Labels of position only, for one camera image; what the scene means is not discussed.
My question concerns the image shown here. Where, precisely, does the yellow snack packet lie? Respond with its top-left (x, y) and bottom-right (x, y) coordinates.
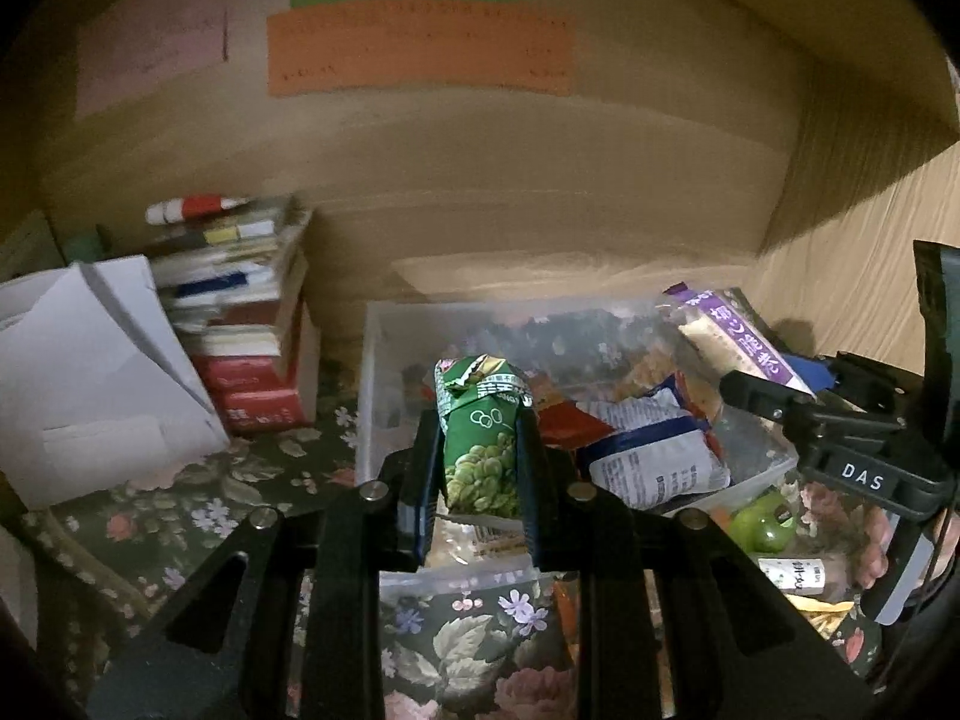
top-left (787, 595), bottom-right (857, 640)

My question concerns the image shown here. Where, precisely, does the white and blue snack packet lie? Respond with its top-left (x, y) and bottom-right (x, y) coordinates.
top-left (583, 388), bottom-right (733, 512)

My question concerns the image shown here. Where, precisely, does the floral tablecloth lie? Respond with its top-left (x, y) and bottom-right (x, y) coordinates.
top-left (0, 360), bottom-right (901, 720)

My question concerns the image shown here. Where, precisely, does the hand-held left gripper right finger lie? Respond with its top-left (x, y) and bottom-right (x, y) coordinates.
top-left (516, 412), bottom-right (887, 720)

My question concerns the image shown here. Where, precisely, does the white labelled packet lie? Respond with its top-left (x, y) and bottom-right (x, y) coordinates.
top-left (756, 555), bottom-right (827, 595)

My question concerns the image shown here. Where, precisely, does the pink paper sheet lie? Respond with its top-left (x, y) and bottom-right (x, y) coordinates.
top-left (73, 0), bottom-right (230, 119)

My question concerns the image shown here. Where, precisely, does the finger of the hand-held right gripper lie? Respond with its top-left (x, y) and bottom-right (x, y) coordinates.
top-left (821, 351), bottom-right (910, 421)
top-left (718, 370), bottom-right (830, 436)

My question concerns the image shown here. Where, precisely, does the red snack packet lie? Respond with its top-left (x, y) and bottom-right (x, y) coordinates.
top-left (537, 399), bottom-right (619, 452)

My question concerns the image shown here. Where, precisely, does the green apple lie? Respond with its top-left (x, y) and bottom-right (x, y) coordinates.
top-left (730, 491), bottom-right (797, 554)

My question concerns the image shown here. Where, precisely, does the red and white tube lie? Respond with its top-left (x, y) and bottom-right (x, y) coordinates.
top-left (145, 195), bottom-right (253, 227)

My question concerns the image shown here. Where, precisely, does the red box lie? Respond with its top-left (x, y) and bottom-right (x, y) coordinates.
top-left (191, 300), bottom-right (322, 434)

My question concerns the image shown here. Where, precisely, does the green snack packet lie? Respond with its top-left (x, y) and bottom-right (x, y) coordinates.
top-left (433, 355), bottom-right (538, 523)

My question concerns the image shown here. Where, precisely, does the purple snack packet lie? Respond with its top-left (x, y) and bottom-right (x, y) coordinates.
top-left (663, 283), bottom-right (817, 400)

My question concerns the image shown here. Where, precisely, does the clear plastic bin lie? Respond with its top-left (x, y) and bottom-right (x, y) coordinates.
top-left (355, 298), bottom-right (800, 520)

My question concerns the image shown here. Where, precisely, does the orange paper sheet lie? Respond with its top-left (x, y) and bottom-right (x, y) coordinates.
top-left (265, 3), bottom-right (576, 100)

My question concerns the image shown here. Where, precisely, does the orange cracker packet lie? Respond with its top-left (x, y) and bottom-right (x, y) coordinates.
top-left (611, 356), bottom-right (722, 425)

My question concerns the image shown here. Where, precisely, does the clear plastic packet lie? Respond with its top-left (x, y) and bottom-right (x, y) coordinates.
top-left (377, 516), bottom-right (542, 605)

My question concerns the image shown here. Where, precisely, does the white folded paper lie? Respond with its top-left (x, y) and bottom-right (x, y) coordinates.
top-left (0, 255), bottom-right (232, 512)

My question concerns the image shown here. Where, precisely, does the stack of books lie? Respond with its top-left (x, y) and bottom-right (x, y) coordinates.
top-left (148, 195), bottom-right (316, 380)

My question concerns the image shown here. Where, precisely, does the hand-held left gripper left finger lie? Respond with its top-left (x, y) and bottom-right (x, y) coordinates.
top-left (82, 411), bottom-right (449, 720)

